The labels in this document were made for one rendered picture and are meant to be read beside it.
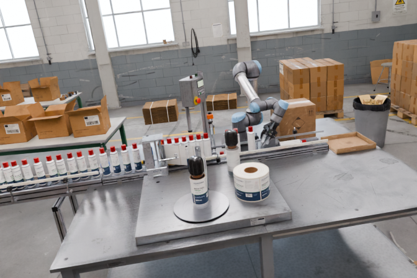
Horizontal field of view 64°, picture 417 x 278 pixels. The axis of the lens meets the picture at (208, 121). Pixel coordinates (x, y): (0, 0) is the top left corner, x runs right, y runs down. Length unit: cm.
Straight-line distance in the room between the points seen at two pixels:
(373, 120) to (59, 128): 369
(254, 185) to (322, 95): 407
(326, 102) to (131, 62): 442
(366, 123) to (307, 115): 196
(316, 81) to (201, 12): 317
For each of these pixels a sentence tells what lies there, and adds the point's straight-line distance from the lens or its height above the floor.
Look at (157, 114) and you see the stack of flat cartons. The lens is 637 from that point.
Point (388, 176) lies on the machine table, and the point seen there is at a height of 83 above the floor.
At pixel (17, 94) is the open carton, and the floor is 95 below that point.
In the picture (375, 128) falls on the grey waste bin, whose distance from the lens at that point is 463.
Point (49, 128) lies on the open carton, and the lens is 399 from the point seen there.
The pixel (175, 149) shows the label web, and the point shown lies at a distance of 227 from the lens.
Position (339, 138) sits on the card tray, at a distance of 282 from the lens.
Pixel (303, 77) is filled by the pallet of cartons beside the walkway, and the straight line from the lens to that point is 560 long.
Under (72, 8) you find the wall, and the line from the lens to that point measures 826.
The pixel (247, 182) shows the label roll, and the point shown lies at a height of 100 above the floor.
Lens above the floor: 188
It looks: 18 degrees down
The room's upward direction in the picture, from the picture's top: 7 degrees counter-clockwise
